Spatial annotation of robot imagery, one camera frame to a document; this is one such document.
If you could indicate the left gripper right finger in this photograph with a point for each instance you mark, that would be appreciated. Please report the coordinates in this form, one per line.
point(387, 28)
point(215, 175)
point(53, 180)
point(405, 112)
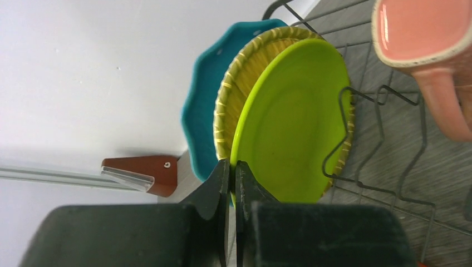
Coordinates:
point(273, 233)

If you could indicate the pink mug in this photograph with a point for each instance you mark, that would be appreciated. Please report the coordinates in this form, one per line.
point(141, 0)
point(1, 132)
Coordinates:
point(430, 41)

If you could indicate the lime green saucer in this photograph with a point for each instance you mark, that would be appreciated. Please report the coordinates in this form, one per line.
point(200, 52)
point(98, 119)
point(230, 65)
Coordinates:
point(296, 125)

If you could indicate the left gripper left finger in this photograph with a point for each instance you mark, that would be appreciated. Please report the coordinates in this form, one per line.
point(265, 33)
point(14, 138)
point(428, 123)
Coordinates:
point(192, 232)

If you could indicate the woven bamboo tray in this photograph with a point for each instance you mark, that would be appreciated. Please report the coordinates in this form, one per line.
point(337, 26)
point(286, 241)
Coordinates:
point(241, 76)

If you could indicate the blue polka dot plate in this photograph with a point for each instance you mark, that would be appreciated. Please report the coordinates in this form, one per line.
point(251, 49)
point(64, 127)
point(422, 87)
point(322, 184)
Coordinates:
point(208, 72)

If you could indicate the wire dish rack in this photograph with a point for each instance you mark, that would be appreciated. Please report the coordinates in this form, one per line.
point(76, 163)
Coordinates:
point(399, 158)

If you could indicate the brown metronome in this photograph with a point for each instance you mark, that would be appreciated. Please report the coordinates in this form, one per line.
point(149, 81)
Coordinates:
point(156, 174)

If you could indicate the orange bowl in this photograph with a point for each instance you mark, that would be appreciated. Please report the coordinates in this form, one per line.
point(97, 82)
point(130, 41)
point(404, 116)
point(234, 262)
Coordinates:
point(422, 264)

